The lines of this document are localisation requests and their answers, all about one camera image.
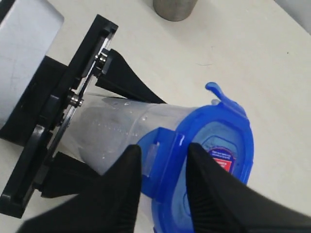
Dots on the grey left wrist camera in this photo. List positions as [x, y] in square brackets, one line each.
[27, 30]

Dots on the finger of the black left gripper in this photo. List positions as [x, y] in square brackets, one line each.
[115, 75]

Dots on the stainless steel cup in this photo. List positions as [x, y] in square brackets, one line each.
[174, 10]

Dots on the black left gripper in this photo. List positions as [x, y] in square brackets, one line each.
[40, 119]

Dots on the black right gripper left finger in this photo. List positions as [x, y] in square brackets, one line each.
[110, 205]

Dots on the clear tall plastic container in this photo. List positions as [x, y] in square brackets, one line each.
[103, 127]

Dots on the blue snap-lock container lid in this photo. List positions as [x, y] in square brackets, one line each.
[227, 135]

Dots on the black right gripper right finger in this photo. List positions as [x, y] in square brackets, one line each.
[220, 203]

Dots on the white backdrop curtain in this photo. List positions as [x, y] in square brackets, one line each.
[299, 10]

